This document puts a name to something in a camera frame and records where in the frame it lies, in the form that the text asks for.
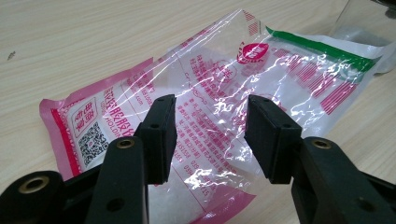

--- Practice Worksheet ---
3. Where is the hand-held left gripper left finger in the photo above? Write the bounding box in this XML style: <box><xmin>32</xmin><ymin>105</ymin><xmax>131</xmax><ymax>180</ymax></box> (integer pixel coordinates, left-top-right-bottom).
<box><xmin>84</xmin><ymin>93</ymin><xmax>178</xmax><ymax>224</ymax></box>

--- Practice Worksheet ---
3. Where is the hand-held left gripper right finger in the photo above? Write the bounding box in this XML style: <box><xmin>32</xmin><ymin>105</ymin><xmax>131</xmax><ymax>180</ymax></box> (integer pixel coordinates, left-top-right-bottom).
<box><xmin>244</xmin><ymin>93</ymin><xmax>396</xmax><ymax>224</ymax></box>

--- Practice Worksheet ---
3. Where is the clear pink-printed plastic bag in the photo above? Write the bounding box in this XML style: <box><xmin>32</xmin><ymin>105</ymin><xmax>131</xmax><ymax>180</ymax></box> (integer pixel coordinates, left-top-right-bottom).
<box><xmin>38</xmin><ymin>8</ymin><xmax>396</xmax><ymax>224</ymax></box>

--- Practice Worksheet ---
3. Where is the clear jar with black lid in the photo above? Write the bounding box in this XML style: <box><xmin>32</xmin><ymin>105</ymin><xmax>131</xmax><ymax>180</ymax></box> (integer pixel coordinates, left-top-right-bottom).
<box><xmin>329</xmin><ymin>0</ymin><xmax>396</xmax><ymax>48</ymax></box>

